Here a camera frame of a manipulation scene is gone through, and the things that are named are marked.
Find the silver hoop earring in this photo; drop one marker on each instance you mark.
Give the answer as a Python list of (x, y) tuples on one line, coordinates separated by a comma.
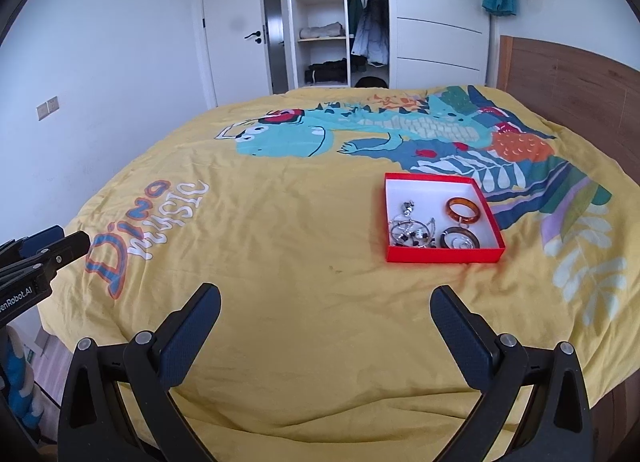
[(467, 243)]

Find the white wardrobe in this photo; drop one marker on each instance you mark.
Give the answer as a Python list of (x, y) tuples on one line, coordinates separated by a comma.
[(440, 2)]

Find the amber bangle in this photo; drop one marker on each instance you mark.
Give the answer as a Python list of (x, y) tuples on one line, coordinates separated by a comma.
[(448, 212)]

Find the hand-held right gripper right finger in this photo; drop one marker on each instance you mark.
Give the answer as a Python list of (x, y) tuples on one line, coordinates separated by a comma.
[(457, 337)]

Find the wooden headboard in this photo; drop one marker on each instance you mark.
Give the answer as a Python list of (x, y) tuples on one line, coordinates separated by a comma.
[(575, 82)]

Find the black bag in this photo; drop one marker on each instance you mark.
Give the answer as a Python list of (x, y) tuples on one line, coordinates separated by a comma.
[(372, 82)]

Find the white door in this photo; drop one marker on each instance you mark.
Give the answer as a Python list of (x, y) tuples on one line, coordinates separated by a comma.
[(227, 2)]

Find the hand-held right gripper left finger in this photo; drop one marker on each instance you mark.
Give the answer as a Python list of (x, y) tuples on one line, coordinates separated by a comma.
[(192, 332)]

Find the hanging jackets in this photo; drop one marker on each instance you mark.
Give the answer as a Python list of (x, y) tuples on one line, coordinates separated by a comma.
[(370, 17)]

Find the red jewelry box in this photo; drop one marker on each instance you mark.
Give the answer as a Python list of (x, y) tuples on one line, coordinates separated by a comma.
[(425, 192)]

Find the dark brown bangle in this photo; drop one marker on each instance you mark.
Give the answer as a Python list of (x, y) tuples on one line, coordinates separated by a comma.
[(442, 241)]

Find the yellow printed blanket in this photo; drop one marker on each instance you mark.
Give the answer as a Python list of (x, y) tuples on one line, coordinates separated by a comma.
[(250, 242)]

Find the black folded clothes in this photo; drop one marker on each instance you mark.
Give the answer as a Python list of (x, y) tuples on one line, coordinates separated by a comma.
[(327, 71)]

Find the beige folded clothes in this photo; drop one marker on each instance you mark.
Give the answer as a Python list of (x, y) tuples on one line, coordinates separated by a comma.
[(320, 32)]

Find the white light switch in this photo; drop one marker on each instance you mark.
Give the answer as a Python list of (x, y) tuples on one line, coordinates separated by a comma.
[(48, 108)]

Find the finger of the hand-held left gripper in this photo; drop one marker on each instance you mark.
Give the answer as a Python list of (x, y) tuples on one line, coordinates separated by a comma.
[(42, 237), (70, 247)]

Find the person's left hand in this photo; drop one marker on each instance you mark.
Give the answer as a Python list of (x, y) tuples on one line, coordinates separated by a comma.
[(17, 367)]

